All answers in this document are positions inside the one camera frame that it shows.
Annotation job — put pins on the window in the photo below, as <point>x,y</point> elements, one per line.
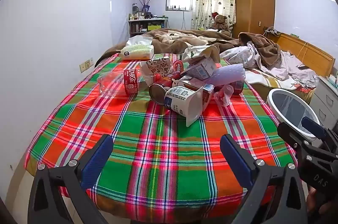
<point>179,0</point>

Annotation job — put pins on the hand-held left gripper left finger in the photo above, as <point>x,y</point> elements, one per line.
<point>97,158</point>

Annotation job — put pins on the grey nightstand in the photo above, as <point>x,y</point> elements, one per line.
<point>327,99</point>

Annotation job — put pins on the brown teddy bear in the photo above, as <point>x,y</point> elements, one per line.
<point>220,22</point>

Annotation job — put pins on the wooden headboard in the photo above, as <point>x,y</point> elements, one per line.
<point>311,55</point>

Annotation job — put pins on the white quilt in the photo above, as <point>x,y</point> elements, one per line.
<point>290,65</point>

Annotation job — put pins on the plaid cloth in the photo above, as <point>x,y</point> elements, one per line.
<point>158,160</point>

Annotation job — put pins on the white trash bin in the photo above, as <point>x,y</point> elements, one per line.
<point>269,102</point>

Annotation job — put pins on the pink drink carton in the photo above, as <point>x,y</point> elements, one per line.
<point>198,84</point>

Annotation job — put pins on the clear bottle with red label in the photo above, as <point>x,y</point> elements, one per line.
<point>130,81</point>

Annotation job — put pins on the green tissue pack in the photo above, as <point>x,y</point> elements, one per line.
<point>137,51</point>

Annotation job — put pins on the black phone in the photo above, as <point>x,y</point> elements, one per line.
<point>303,67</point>

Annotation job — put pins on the crumpled clear plastic cup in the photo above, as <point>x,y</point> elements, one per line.
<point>223,94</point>

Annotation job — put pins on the wall socket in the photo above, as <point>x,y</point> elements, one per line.
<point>85,65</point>

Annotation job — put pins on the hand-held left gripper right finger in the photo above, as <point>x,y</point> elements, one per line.
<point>235,158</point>

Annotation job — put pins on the purple milk carton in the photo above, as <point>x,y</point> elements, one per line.
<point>200,69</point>

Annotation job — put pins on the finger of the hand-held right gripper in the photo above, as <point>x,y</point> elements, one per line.
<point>290,135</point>
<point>314,126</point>

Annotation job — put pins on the patterned bed sheet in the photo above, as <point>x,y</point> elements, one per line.
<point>269,80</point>

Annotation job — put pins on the cluttered shelf unit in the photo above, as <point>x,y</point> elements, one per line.
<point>148,26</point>

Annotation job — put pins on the brown blanket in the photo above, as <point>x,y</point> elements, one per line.
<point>184,39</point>

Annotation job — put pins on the person's right hand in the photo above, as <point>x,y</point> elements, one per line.
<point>315,202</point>

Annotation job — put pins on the white foam net sleeve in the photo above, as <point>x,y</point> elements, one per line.
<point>227,73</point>

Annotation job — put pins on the crumpled paper wrapper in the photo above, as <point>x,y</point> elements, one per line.
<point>158,65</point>

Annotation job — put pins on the white printed paper bag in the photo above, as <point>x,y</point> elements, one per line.
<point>195,52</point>

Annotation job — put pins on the wooden wardrobe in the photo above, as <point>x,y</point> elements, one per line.
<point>253,2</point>

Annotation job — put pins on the small red container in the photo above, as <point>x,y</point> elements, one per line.
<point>178,65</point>

